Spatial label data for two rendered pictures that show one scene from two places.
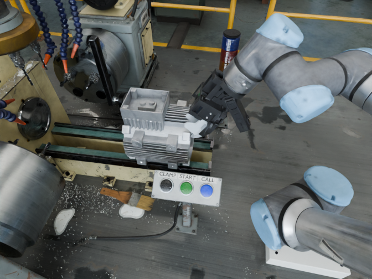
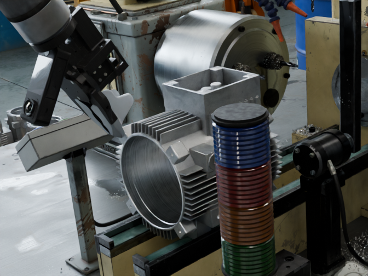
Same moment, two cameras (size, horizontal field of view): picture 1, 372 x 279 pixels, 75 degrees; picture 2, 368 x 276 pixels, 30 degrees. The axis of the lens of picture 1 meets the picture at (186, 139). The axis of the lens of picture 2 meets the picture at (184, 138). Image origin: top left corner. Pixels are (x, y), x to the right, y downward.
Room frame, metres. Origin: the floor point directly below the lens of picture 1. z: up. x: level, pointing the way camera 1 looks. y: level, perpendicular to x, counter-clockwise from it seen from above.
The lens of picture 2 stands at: (1.21, -0.69, 1.45)
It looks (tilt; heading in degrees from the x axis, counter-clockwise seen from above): 21 degrees down; 133
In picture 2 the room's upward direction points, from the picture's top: 5 degrees counter-clockwise
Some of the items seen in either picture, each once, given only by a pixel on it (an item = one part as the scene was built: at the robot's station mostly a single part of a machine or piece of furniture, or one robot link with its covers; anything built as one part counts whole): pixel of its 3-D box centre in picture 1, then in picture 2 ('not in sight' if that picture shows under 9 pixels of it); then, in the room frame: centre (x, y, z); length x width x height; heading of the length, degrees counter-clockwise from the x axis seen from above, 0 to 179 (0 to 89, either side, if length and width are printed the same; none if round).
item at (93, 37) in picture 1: (104, 74); (349, 77); (0.70, 0.28, 1.12); 0.04 x 0.03 x 0.26; 82
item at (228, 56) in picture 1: (228, 53); (243, 177); (0.80, -0.15, 1.14); 0.06 x 0.06 x 0.04
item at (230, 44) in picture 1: (231, 41); (241, 138); (0.80, -0.15, 1.19); 0.06 x 0.06 x 0.04
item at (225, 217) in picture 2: (227, 64); (246, 214); (0.80, -0.15, 1.10); 0.06 x 0.06 x 0.04
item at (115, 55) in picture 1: (97, 62); not in sight; (0.91, 0.37, 1.04); 0.41 x 0.25 x 0.25; 172
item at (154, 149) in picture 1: (162, 132); (198, 162); (0.53, 0.08, 1.01); 0.20 x 0.19 x 0.19; 81
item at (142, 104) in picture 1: (146, 108); (212, 100); (0.54, 0.12, 1.11); 0.12 x 0.11 x 0.07; 81
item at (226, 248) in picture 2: not in sight; (248, 250); (0.80, -0.15, 1.05); 0.06 x 0.06 x 0.04
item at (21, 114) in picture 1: (36, 118); (361, 91); (0.60, 0.51, 1.01); 0.15 x 0.02 x 0.15; 172
